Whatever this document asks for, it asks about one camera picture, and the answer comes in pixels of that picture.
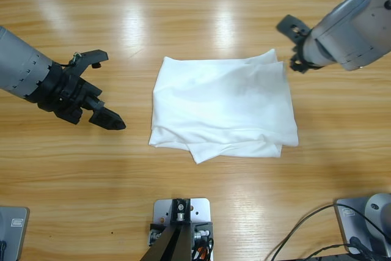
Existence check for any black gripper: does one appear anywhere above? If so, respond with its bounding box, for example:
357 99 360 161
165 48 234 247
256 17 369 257
276 13 323 74
27 48 127 131

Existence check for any white t-shirt with black logo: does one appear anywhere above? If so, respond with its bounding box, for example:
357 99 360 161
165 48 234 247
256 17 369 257
148 48 299 165

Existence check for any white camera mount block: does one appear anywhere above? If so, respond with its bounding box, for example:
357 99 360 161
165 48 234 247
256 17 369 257
152 198 214 261

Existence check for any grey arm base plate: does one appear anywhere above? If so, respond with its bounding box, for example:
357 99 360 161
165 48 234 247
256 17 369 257
334 197 391 255
0 205 31 261

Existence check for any black cable bundle at mount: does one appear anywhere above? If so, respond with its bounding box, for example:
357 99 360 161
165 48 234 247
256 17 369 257
191 236 215 261

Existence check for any thin black cable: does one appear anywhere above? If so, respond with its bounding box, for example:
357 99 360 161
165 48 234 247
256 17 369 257
269 204 338 261

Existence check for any thick black cable with plug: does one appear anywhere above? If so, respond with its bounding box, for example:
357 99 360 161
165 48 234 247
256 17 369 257
349 236 379 261

